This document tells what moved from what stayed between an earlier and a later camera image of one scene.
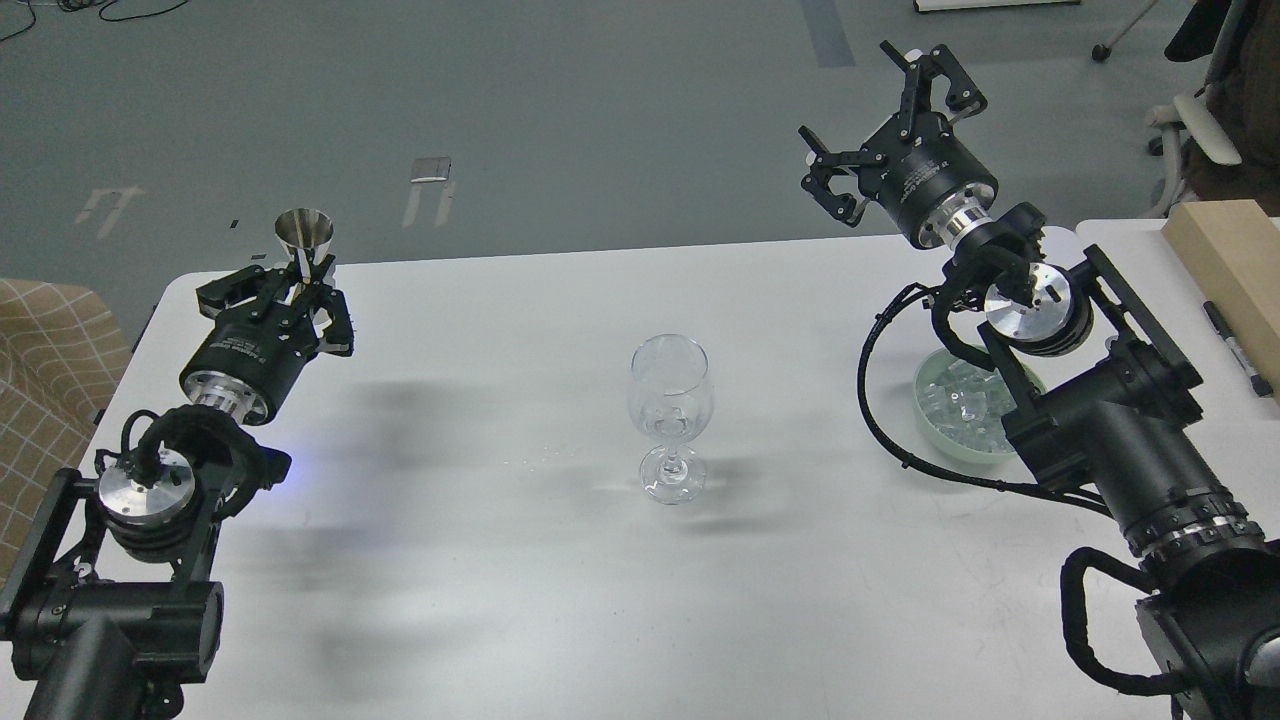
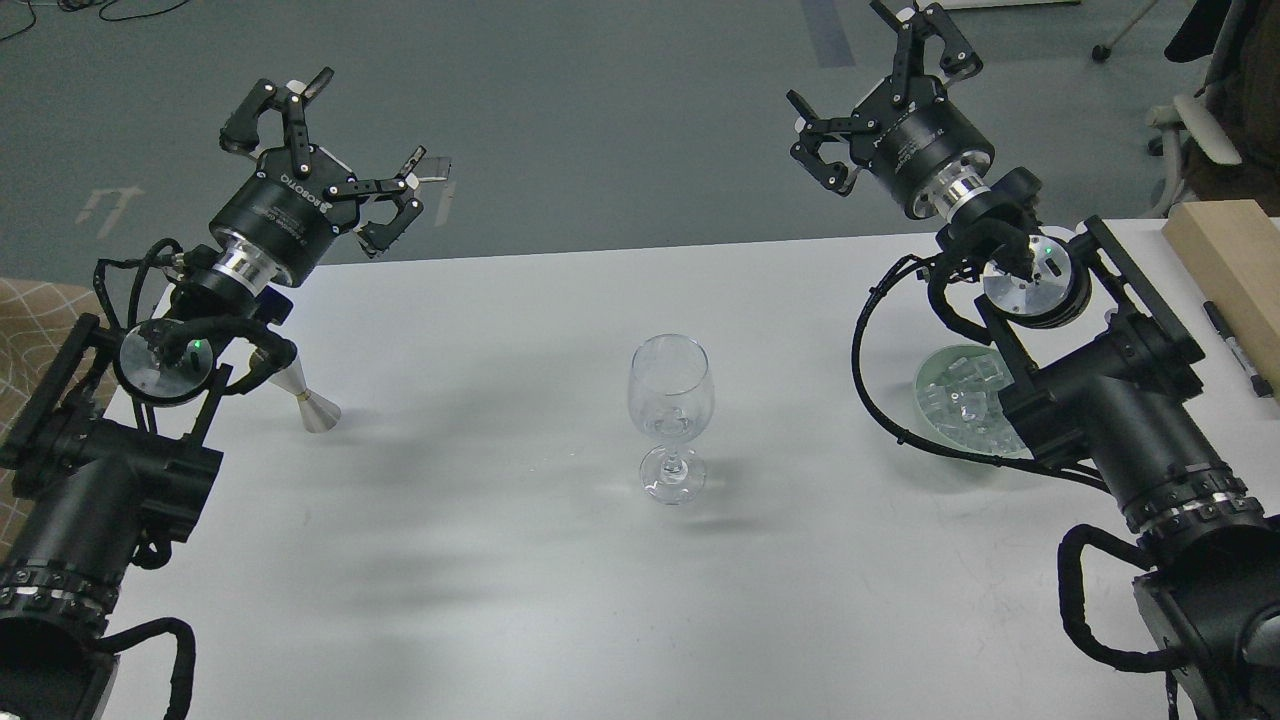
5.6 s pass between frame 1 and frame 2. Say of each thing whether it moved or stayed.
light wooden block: stayed
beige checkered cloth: stayed
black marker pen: stayed
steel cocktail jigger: moved
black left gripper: moved
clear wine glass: stayed
